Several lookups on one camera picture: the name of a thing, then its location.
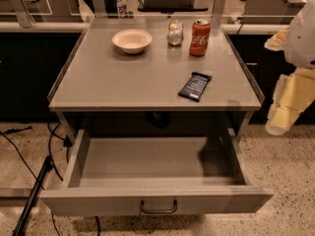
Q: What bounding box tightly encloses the open grey top drawer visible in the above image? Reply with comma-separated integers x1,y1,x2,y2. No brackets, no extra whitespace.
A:
40,130,273,216

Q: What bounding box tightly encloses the grey cabinet table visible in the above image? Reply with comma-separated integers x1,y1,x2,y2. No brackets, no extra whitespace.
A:
47,17,266,143

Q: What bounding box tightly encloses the clear glass jar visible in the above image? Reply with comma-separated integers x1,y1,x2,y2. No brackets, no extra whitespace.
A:
167,20,183,46

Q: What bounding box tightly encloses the red coca-cola can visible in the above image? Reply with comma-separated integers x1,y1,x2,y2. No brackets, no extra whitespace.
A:
189,19,211,56

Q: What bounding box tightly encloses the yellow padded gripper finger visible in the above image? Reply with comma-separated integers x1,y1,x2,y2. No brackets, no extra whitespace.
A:
265,29,315,136

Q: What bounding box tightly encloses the black floor rail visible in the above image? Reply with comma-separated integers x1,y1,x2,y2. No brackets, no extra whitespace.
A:
12,155,52,236

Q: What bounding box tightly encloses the black floor cable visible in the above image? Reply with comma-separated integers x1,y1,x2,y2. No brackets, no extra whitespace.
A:
0,121,73,192

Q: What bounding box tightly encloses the blue rxbar blueberry wrapper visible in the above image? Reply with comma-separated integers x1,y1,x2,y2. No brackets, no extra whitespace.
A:
178,72,212,102

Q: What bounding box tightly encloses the black drawer handle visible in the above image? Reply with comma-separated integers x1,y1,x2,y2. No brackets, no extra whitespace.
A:
140,200,177,214

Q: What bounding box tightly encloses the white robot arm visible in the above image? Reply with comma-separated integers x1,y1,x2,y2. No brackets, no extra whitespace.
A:
265,0,315,136

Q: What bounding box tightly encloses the white bowl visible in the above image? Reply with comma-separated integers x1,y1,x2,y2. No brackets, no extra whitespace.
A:
112,29,153,54

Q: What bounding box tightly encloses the clear plastic bottle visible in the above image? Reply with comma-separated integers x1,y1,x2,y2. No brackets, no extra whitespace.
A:
116,0,128,18

